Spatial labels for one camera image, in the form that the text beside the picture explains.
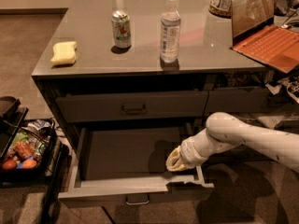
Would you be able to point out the green soda can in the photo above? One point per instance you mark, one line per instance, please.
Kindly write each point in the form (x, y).
(121, 29)

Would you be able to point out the black white patterned bag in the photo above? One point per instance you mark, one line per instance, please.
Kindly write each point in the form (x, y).
(291, 85)

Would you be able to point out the yellow sponge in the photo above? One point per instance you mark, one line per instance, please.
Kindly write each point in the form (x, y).
(64, 53)

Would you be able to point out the black cart frame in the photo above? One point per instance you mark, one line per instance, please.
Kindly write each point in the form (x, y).
(29, 202)

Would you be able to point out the large snack jar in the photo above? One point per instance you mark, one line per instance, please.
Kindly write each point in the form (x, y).
(221, 8)

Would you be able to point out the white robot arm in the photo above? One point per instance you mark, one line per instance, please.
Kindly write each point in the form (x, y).
(224, 132)

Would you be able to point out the grey drawer cabinet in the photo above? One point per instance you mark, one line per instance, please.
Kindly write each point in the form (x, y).
(100, 68)

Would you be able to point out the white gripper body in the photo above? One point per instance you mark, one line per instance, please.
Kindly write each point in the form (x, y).
(189, 153)

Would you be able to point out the drawer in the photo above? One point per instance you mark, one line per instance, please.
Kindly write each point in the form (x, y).
(246, 100)
(127, 166)
(137, 105)

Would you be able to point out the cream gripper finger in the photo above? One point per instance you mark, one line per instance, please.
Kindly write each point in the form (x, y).
(178, 166)
(174, 155)

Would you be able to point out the orange laptop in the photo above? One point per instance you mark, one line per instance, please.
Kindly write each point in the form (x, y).
(256, 36)

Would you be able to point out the plastic bags in drawer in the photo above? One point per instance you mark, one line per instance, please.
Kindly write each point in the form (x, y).
(278, 120)

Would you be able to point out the black basket of groceries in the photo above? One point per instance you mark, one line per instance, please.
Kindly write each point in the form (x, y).
(26, 148)

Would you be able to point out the clear water bottle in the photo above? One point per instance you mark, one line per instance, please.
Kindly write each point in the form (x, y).
(170, 32)

